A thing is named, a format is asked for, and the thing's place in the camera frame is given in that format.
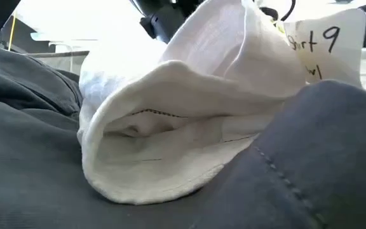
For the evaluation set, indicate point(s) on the grey desk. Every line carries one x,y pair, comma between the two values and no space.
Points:
27,38

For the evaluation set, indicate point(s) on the dark grey garment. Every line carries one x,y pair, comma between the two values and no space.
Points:
329,159

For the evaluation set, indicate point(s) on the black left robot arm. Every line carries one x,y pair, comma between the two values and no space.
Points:
170,22

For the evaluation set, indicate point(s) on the thin yellow pole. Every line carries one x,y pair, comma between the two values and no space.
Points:
11,31

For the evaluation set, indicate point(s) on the white garment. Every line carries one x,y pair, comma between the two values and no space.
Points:
170,159

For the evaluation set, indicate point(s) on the yellow tag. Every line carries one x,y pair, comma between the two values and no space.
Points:
278,27

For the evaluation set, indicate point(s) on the white handwritten paper tag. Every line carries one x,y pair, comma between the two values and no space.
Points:
345,63

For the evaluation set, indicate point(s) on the dark green garment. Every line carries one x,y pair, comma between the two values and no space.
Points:
27,143

